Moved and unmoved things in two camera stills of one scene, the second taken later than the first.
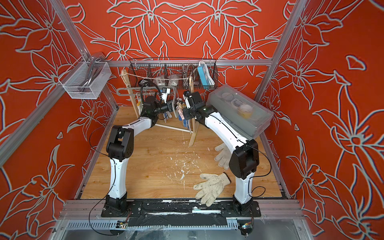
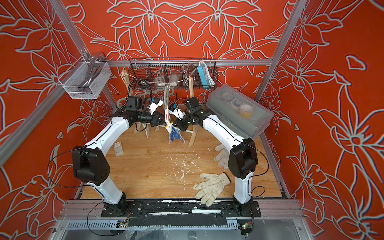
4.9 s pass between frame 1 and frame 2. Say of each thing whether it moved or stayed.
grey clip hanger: moved
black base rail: stayed
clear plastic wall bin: stayed
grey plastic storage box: stayed
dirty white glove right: stayed
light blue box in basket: stayed
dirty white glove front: stayed
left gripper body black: moved
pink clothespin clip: moved
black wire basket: stayed
